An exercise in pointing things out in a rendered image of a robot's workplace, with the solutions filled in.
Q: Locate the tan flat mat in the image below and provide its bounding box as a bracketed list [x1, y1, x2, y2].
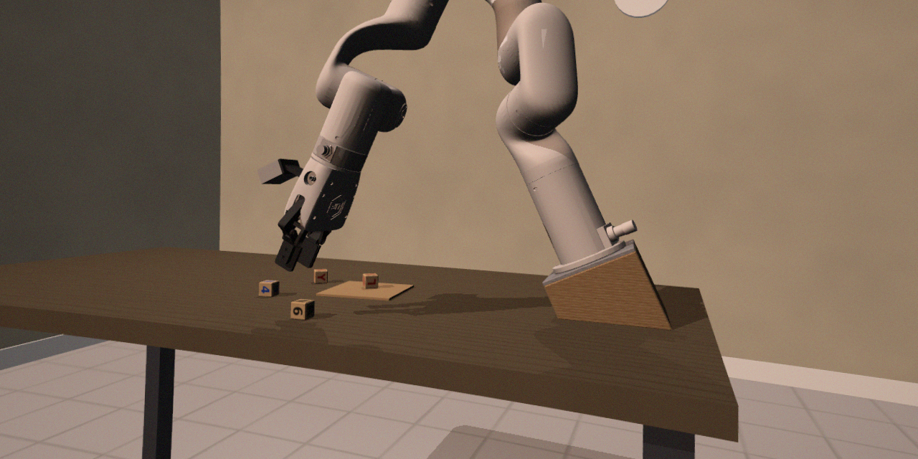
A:
[316, 281, 414, 301]

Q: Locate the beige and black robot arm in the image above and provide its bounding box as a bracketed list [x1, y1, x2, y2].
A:
[313, 0, 638, 274]

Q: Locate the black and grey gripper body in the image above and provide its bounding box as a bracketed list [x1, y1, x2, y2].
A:
[284, 152, 361, 232]

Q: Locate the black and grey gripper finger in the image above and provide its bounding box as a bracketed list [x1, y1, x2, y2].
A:
[297, 230, 331, 268]
[275, 196, 308, 272]

